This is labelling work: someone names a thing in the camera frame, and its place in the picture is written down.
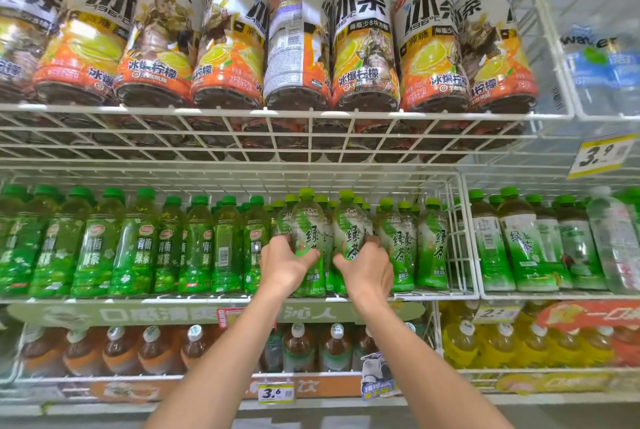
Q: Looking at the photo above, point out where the person's left hand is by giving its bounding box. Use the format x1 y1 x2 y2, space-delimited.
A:
259 235 322 295

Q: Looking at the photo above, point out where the person's right hand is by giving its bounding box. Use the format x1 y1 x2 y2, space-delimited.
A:
332 236 395 303

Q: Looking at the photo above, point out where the green tea bottle white label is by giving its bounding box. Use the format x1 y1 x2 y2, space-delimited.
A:
292 187 329 298
331 189 369 297

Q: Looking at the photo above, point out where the person's left forearm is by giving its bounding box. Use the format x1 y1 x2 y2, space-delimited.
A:
142 289 301 429

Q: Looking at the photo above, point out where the person's right forearm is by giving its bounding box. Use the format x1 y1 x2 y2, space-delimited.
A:
347 293 516 429

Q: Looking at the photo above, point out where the brown tea bottle green label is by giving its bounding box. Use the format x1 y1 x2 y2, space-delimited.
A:
282 323 317 373
351 326 378 372
319 323 353 373
262 329 286 373

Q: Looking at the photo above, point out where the row of pale-capped tea drinks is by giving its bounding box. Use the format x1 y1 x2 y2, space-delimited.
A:
270 193 451 294

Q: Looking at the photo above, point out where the cartoon figure promo card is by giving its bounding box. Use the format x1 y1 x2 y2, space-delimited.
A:
359 351 398 402

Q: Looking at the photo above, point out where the small yellow price tag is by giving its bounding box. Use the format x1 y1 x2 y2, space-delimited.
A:
257 382 296 404

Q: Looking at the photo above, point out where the dark green tea bottle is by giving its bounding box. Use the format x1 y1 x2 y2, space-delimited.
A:
468 189 516 293
555 195 608 291
525 193 573 289
497 187 560 293

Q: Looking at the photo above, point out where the brown tea bottle orange label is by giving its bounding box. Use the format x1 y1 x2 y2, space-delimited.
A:
102 326 143 375
20 326 68 378
62 328 106 377
137 325 183 375
180 325 221 372

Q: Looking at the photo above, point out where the pale price tag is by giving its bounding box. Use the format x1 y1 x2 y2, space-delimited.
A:
472 305 522 324

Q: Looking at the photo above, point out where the green shelf banner strip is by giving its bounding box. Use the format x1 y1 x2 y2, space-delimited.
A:
7 300 426 330

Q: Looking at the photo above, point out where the row of green plum tea bottles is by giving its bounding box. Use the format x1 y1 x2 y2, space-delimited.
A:
0 185 271 298

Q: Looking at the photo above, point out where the row of yellow drink bottles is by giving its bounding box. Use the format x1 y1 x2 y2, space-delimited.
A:
440 301 640 370

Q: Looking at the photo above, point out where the row of large iced tea bottles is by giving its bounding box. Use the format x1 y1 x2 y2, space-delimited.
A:
0 0 541 164

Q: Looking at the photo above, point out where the orange shelf banner strip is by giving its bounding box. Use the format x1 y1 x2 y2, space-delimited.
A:
90 374 363 402

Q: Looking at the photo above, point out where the yellow shelf banner strip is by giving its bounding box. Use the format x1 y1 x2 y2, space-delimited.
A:
495 373 640 394

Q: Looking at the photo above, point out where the red promotional sign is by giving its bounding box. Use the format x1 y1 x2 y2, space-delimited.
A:
536 300 640 332

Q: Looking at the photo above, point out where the clear drink bottle white cap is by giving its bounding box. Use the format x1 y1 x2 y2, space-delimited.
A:
586 186 640 294

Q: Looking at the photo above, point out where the large yellow price tag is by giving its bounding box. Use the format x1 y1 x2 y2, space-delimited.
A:
567 133 638 179

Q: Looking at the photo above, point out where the clear water bottle blue label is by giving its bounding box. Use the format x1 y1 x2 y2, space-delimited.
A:
607 36 640 116
560 26 613 116

